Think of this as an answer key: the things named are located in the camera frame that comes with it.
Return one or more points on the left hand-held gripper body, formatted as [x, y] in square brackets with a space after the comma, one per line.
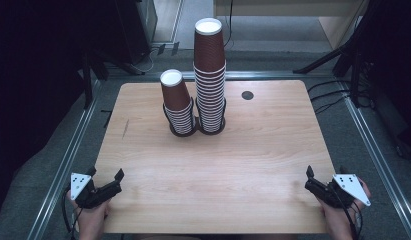
[93, 195]

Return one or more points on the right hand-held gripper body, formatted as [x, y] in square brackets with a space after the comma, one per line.
[331, 195]

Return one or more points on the tall stack of brown cups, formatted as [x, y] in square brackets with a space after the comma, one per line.
[210, 100]

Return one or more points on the person's left hand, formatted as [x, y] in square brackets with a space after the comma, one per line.
[92, 221]

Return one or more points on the person's right hand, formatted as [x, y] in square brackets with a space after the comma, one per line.
[336, 221]

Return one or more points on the black metal stand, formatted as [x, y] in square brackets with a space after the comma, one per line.
[88, 80]

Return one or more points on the short stack of brown cups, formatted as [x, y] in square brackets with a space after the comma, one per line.
[175, 96]

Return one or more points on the black round table grommet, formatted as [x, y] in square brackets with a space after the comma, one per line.
[247, 95]

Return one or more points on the dark curtain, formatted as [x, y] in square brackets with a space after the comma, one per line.
[33, 83]
[396, 66]

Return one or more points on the black tripod stand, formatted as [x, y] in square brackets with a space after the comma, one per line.
[326, 58]

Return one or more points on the dark computer tower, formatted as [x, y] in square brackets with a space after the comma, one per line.
[134, 30]

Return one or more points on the light wooden cabinet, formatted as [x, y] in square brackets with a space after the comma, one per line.
[336, 23]

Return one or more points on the metal floor rail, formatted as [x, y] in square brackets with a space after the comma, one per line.
[259, 75]
[68, 163]
[376, 153]

